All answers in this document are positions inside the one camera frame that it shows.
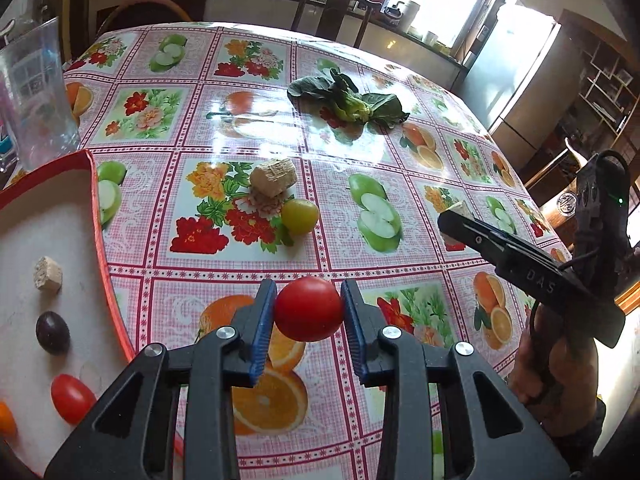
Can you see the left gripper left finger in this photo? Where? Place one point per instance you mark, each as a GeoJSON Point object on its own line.
{"type": "Point", "coordinates": [130, 432]}

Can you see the right hand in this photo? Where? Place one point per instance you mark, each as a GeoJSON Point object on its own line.
{"type": "Point", "coordinates": [556, 379]}

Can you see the green leafy vegetable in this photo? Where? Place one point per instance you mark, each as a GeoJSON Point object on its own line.
{"type": "Point", "coordinates": [338, 92]}

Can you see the yellow-green tomato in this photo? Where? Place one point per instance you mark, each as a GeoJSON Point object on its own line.
{"type": "Point", "coordinates": [299, 216]}

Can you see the wooden side chair right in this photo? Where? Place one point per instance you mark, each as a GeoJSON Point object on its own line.
{"type": "Point", "coordinates": [550, 178]}

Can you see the white cup on sill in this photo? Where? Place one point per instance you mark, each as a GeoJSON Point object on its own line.
{"type": "Point", "coordinates": [408, 16]}

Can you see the red tomato in tray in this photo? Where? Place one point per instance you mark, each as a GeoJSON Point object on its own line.
{"type": "Point", "coordinates": [71, 398]}

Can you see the round back wooden chair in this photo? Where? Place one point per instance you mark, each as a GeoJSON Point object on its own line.
{"type": "Point", "coordinates": [132, 13]}

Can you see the silver refrigerator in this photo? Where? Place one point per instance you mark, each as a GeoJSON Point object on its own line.
{"type": "Point", "coordinates": [498, 87]}

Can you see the orange mandarin middle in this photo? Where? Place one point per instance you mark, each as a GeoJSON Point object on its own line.
{"type": "Point", "coordinates": [8, 426]}

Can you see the clear glass mug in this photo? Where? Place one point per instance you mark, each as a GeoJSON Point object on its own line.
{"type": "Point", "coordinates": [34, 104]}

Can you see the red tomato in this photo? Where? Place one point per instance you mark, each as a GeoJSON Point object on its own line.
{"type": "Point", "coordinates": [71, 398]}
{"type": "Point", "coordinates": [308, 309]}

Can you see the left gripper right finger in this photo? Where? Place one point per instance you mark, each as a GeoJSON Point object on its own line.
{"type": "Point", "coordinates": [486, 432]}

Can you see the floral fruit tablecloth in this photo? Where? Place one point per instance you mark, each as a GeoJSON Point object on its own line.
{"type": "Point", "coordinates": [177, 116]}

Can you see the wooden shelf cabinet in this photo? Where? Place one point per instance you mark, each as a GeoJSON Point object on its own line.
{"type": "Point", "coordinates": [605, 111]}

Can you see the dark purple plum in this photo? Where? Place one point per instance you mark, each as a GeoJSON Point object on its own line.
{"type": "Point", "coordinates": [52, 333]}

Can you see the dark wooden far chair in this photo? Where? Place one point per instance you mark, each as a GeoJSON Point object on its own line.
{"type": "Point", "coordinates": [332, 17]}

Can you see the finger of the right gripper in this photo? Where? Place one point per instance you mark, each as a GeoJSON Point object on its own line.
{"type": "Point", "coordinates": [533, 271]}

